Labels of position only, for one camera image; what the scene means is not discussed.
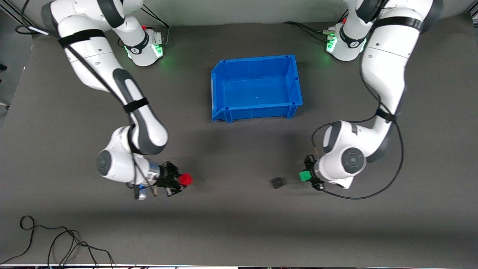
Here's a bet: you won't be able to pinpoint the black left arm base cables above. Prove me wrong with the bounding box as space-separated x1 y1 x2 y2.
282 11 350 43

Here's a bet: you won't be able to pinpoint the black right arm base cables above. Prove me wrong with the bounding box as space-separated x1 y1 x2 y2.
142 4 171 48

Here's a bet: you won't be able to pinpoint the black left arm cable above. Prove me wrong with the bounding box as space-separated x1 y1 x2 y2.
311 56 405 200

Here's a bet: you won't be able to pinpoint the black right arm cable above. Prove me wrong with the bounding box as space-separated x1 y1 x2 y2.
15 0 158 197

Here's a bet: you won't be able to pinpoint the black arm base cables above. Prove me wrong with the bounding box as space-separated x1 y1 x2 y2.
282 11 350 43
142 4 171 48

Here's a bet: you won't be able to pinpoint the thin black loose cable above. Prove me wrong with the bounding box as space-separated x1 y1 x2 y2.
0 216 115 267

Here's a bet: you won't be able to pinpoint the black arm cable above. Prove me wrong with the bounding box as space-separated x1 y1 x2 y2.
311 56 405 200
15 0 158 197

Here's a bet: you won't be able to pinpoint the blue plastic storage bin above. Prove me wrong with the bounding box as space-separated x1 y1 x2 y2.
211 55 303 124

